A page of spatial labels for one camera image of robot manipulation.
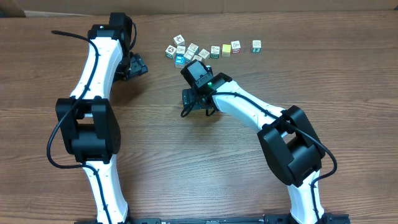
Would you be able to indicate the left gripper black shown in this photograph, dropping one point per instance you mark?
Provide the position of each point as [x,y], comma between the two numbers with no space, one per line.
[138,65]

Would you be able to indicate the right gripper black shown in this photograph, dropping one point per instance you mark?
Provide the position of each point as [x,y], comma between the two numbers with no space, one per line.
[193,101]

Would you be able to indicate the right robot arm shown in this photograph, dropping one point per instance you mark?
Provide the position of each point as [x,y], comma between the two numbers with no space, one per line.
[289,142]

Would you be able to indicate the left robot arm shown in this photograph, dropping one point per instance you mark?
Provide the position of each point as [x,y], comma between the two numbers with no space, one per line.
[87,135]

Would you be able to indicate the white block tilted centre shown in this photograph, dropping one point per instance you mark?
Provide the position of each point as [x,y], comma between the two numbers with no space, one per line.
[198,58]

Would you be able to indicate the white block teal side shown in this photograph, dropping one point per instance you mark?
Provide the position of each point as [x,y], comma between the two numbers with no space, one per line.
[188,56]

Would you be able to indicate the white block green letters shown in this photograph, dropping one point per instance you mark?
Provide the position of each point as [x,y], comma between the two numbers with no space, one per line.
[215,52]

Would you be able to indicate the white block green grid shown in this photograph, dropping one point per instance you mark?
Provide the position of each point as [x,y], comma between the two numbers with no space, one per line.
[194,48]

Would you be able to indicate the white block behind blue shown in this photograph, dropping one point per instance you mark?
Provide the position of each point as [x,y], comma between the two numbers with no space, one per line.
[181,50]

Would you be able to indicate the block red circle green side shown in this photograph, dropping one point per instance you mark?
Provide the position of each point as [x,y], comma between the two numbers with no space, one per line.
[171,51]

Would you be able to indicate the yellow block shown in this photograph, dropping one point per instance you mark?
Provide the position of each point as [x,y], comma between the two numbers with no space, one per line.
[226,50]

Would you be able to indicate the block with red picture top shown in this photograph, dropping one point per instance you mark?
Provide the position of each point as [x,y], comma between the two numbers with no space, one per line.
[179,40]

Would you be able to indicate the white block red bottom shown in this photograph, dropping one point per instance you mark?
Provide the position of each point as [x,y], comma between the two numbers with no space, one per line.
[235,47]

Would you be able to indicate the white block teal far right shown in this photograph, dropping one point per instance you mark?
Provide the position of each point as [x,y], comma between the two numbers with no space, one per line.
[256,46]

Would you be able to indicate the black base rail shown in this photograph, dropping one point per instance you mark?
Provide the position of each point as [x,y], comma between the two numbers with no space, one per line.
[327,218]

